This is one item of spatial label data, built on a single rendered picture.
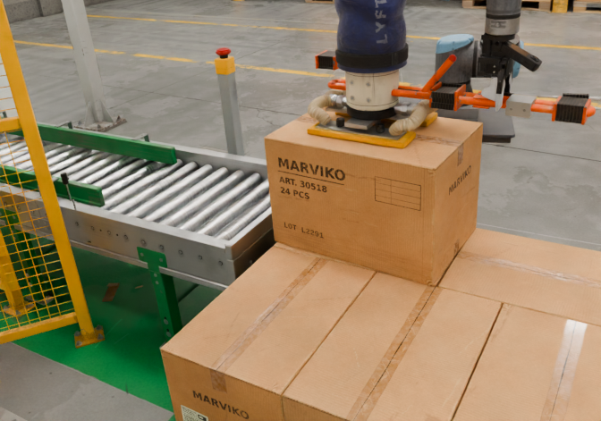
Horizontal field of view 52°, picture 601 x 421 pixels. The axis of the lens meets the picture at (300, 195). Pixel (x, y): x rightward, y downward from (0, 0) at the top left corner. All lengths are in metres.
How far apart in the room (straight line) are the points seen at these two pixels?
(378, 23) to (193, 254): 1.01
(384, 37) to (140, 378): 1.58
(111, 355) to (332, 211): 1.20
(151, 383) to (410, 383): 1.22
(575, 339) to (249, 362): 0.87
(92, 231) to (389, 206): 1.24
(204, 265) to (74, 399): 0.75
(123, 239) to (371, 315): 1.07
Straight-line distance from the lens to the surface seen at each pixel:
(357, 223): 1.95
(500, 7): 1.77
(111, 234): 2.48
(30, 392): 2.69
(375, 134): 1.91
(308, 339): 1.74
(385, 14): 1.85
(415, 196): 1.80
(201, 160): 2.91
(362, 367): 1.65
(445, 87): 1.94
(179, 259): 2.28
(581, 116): 1.81
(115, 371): 2.63
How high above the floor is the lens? 1.66
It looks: 27 degrees down
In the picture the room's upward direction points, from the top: 4 degrees counter-clockwise
